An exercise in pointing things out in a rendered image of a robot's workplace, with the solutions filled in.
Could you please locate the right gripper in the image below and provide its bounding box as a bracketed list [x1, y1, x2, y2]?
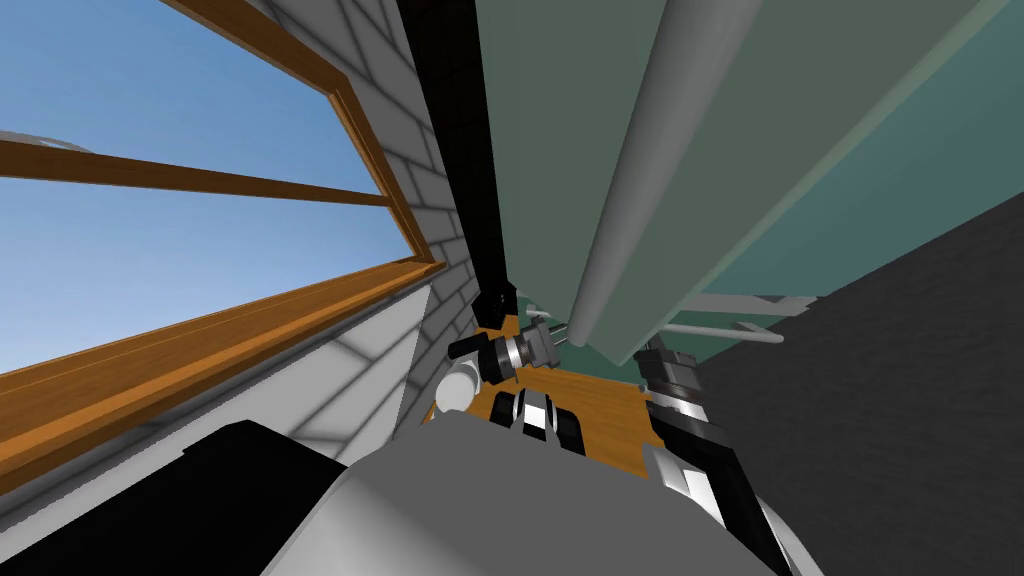
[634, 334, 707, 399]

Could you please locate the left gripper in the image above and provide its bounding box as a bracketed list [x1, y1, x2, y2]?
[518, 317, 571, 371]

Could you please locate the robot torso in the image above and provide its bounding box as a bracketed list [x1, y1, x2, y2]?
[262, 387, 795, 576]

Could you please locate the green appliance door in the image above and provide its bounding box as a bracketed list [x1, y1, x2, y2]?
[475, 0, 1011, 367]

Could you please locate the teal green cabinet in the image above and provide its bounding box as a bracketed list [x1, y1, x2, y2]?
[518, 0, 1024, 347]

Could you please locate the wooden framed window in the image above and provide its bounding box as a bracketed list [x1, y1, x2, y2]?
[0, 0, 447, 499]

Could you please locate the thin pale bar handle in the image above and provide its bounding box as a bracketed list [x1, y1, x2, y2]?
[662, 321, 785, 346]

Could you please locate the long grey bar handle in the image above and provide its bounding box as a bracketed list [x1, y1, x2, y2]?
[563, 0, 771, 350]

